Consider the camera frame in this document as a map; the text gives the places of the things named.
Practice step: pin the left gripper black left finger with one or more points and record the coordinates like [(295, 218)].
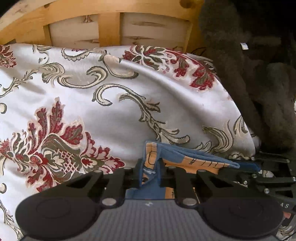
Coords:
[(69, 209)]

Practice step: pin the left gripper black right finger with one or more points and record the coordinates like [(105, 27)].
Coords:
[(229, 208)]

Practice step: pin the blue orange patterned pants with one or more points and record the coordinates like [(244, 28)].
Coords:
[(190, 160)]

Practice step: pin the white floral bedspread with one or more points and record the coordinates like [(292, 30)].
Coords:
[(66, 112)]

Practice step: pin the dark fuzzy blanket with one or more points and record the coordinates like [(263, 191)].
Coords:
[(252, 45)]

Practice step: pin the wooden bed frame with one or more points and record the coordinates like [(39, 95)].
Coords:
[(89, 24)]

